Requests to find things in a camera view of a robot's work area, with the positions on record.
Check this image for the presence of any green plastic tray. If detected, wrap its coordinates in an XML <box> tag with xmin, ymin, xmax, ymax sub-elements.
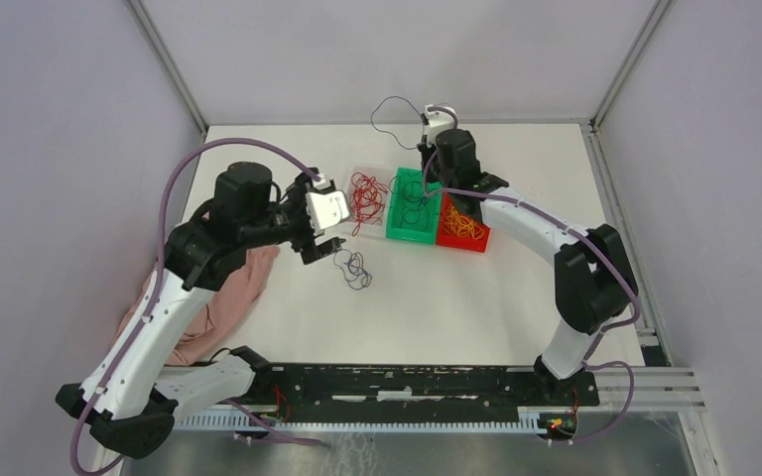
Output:
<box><xmin>385</xmin><ymin>168</ymin><xmax>442</xmax><ymax>246</ymax></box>

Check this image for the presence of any red thin cable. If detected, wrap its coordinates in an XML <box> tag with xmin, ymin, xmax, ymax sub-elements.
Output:
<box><xmin>347</xmin><ymin>172</ymin><xmax>390</xmax><ymax>238</ymax></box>

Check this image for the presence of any yellow thin cable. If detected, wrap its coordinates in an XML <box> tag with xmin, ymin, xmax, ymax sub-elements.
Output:
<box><xmin>443</xmin><ymin>203</ymin><xmax>487</xmax><ymax>242</ymax></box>

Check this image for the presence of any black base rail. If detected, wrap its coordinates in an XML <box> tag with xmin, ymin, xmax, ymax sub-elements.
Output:
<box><xmin>238</xmin><ymin>363</ymin><xmax>600</xmax><ymax>423</ymax></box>

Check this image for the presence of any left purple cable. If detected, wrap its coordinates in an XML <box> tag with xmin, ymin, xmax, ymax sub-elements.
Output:
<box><xmin>68</xmin><ymin>138</ymin><xmax>327</xmax><ymax>476</ymax></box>

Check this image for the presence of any black thin cable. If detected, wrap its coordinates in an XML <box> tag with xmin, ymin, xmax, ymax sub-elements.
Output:
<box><xmin>370</xmin><ymin>95</ymin><xmax>427</xmax><ymax>151</ymax></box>
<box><xmin>399</xmin><ymin>180</ymin><xmax>441</xmax><ymax>231</ymax></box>

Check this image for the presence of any pink cloth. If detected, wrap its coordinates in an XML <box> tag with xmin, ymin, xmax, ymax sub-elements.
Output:
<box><xmin>115</xmin><ymin>245</ymin><xmax>281</xmax><ymax>368</ymax></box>

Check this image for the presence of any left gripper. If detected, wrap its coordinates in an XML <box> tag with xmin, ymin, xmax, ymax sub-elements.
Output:
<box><xmin>242</xmin><ymin>168</ymin><xmax>347</xmax><ymax>264</ymax></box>

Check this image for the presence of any red plastic tray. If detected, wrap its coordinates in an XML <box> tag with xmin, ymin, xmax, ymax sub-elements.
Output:
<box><xmin>436</xmin><ymin>194</ymin><xmax>490</xmax><ymax>254</ymax></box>

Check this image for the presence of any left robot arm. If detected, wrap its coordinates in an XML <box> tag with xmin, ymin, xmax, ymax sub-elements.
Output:
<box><xmin>56</xmin><ymin>162</ymin><xmax>350</xmax><ymax>459</ymax></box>

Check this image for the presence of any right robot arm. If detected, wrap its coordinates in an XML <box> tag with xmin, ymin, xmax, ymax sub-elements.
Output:
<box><xmin>417</xmin><ymin>126</ymin><xmax>641</xmax><ymax>405</ymax></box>

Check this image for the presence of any purple thin cable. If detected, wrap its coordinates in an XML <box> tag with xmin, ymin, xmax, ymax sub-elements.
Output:
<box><xmin>333</xmin><ymin>249</ymin><xmax>374</xmax><ymax>292</ymax></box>

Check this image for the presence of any white cable duct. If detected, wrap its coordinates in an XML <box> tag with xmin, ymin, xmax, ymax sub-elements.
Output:
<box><xmin>175</xmin><ymin>408</ymin><xmax>546</xmax><ymax>435</ymax></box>

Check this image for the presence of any clear plastic tray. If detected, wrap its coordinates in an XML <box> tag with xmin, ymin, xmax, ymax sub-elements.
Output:
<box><xmin>338</xmin><ymin>166</ymin><xmax>394</xmax><ymax>238</ymax></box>

